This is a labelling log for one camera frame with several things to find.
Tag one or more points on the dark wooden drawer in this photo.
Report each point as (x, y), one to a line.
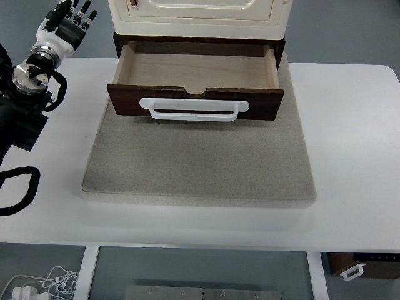
(200, 70)

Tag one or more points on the beige fabric mat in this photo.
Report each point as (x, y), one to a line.
(200, 156)

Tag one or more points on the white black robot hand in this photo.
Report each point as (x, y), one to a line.
(50, 37)

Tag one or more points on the white power adapter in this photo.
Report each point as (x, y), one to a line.
(23, 293)

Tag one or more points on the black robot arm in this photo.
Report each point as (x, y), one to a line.
(22, 125)

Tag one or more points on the white table leg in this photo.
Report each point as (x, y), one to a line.
(317, 278)
(87, 275)

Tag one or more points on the cream cabinet with dark base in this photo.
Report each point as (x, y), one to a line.
(200, 28)

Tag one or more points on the brown wooden box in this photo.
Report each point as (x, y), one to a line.
(340, 261)

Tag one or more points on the grey metal plate with screws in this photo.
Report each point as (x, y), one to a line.
(203, 293)

